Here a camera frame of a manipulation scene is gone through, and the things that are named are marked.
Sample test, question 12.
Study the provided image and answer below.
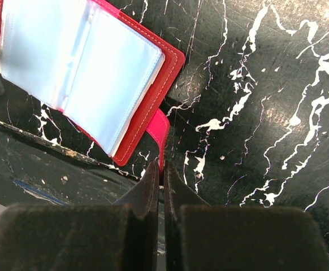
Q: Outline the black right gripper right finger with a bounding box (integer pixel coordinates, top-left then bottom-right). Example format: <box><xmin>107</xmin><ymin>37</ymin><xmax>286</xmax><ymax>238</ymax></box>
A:
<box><xmin>163</xmin><ymin>162</ymin><xmax>329</xmax><ymax>270</ymax></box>

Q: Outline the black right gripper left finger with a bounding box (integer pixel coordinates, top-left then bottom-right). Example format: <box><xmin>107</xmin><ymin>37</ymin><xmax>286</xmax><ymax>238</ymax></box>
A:
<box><xmin>0</xmin><ymin>162</ymin><xmax>159</xmax><ymax>270</ymax></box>

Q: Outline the red leather card holder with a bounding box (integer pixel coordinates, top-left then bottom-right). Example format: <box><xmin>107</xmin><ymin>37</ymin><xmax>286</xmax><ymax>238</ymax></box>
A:
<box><xmin>0</xmin><ymin>1</ymin><xmax>185</xmax><ymax>167</ymax></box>

